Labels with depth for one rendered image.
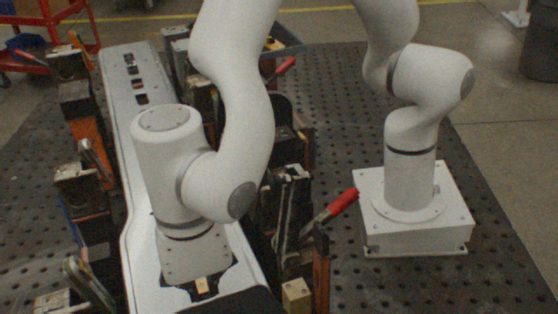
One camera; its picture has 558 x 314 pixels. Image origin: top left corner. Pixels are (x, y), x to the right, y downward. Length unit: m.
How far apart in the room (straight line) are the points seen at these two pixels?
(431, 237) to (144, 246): 0.69
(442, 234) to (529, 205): 1.45
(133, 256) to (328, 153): 0.87
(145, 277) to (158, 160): 0.34
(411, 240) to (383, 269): 0.10
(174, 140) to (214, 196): 0.08
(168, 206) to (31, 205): 1.06
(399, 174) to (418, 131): 0.14
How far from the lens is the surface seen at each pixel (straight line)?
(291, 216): 0.70
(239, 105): 0.52
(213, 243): 0.68
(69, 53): 1.63
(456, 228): 1.24
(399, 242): 1.23
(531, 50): 3.80
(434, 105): 1.01
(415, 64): 1.02
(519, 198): 2.68
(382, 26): 0.89
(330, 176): 1.49
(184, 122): 0.55
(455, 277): 1.26
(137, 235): 0.94
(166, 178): 0.56
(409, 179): 1.17
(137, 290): 0.85
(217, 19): 0.58
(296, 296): 0.71
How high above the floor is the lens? 1.63
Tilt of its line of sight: 36 degrees down
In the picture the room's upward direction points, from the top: 4 degrees counter-clockwise
